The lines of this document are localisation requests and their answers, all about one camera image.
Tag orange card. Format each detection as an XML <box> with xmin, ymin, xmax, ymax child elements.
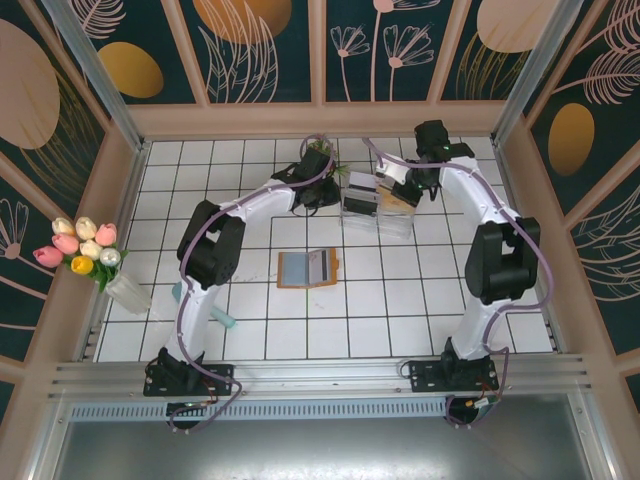
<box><xmin>378</xmin><ymin>185</ymin><xmax>419</xmax><ymax>209</ymax></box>

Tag clear acrylic card stand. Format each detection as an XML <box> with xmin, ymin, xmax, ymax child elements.
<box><xmin>339</xmin><ymin>169</ymin><xmax>417</xmax><ymax>240</ymax></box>

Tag lilac card black stripe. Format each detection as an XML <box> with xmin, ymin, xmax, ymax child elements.
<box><xmin>305</xmin><ymin>249</ymin><xmax>333</xmax><ymax>285</ymax></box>

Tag potted red flower plant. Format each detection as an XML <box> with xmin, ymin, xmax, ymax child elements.
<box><xmin>305</xmin><ymin>139</ymin><xmax>352</xmax><ymax>179</ymax></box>

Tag teal plastic scoop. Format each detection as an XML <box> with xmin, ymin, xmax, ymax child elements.
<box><xmin>172</xmin><ymin>282</ymin><xmax>237</xmax><ymax>330</ymax></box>

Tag clear glass vase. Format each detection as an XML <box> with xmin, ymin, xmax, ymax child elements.
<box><xmin>105</xmin><ymin>272</ymin><xmax>154</xmax><ymax>316</ymax></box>

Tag pastel tulip bouquet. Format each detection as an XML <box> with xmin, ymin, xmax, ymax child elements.
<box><xmin>32</xmin><ymin>215</ymin><xmax>130</xmax><ymax>294</ymax></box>

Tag brushed metal sheet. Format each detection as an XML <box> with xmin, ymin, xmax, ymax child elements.
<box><xmin>29</xmin><ymin>392</ymin><xmax>619</xmax><ymax>480</ymax></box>

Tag aluminium floor rail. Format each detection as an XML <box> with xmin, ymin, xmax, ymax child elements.
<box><xmin>492</xmin><ymin>139</ymin><xmax>567</xmax><ymax>352</ymax></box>
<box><xmin>74</xmin><ymin>142</ymin><xmax>151</xmax><ymax>361</ymax></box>

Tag dark wall panel pink flowers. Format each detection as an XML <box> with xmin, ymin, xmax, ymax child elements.
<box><xmin>323</xmin><ymin>0</ymin><xmax>437</xmax><ymax>105</ymax></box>

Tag aluminium frame post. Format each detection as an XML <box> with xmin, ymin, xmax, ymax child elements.
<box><xmin>492</xmin><ymin>0</ymin><xmax>584</xmax><ymax>146</ymax></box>
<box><xmin>42</xmin><ymin>0</ymin><xmax>151</xmax><ymax>154</ymax></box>

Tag dark wall panel pink disc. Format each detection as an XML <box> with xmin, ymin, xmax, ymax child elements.
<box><xmin>438</xmin><ymin>0</ymin><xmax>547</xmax><ymax>102</ymax></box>

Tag dark wall panel gold oval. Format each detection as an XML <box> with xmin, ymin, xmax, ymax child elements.
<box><xmin>524</xmin><ymin>0</ymin><xmax>640</xmax><ymax>217</ymax></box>
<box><xmin>69</xmin><ymin>0</ymin><xmax>207</xmax><ymax>106</ymax></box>

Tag dark wall panel feather outlines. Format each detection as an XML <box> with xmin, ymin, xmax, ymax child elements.
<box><xmin>178</xmin><ymin>0</ymin><xmax>321</xmax><ymax>105</ymax></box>

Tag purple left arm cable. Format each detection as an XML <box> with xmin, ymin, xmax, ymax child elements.
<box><xmin>167</xmin><ymin>132</ymin><xmax>335</xmax><ymax>436</ymax></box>

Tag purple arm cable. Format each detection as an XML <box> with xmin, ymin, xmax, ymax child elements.
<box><xmin>362</xmin><ymin>137</ymin><xmax>556</xmax><ymax>429</ymax></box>
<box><xmin>167</xmin><ymin>132</ymin><xmax>335</xmax><ymax>436</ymax></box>

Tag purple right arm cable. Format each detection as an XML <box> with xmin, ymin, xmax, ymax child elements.
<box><xmin>362</xmin><ymin>137</ymin><xmax>556</xmax><ymax>429</ymax></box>

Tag wide aluminium mounting rail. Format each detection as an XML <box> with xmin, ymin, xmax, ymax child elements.
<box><xmin>47</xmin><ymin>352</ymin><xmax>596</xmax><ymax>401</ymax></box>

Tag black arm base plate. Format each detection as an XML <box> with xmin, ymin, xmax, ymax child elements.
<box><xmin>143</xmin><ymin>363</ymin><xmax>236</xmax><ymax>397</ymax></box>
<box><xmin>408</xmin><ymin>357</ymin><xmax>500</xmax><ymax>396</ymax></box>

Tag white slotted cable duct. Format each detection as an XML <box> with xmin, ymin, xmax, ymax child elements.
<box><xmin>69</xmin><ymin>402</ymin><xmax>449</xmax><ymax>422</ymax></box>

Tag dark wall panel gold lines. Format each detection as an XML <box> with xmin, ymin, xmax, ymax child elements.
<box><xmin>0</xmin><ymin>0</ymin><xmax>110</xmax><ymax>202</ymax></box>

